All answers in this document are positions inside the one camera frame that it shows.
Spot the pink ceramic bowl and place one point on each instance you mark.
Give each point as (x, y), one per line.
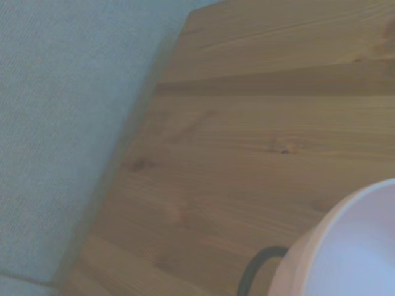
(345, 246)

